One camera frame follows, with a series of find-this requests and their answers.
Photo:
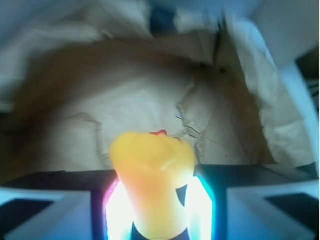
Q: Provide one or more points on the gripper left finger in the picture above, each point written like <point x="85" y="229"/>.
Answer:
<point x="57" y="205"/>

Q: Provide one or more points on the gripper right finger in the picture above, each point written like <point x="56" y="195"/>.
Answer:
<point x="262" y="202"/>

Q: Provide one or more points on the yellow rubber duck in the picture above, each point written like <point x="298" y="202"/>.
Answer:
<point x="152" y="167"/>

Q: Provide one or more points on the brown paper bag bin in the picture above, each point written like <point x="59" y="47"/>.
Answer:
<point x="86" y="71"/>

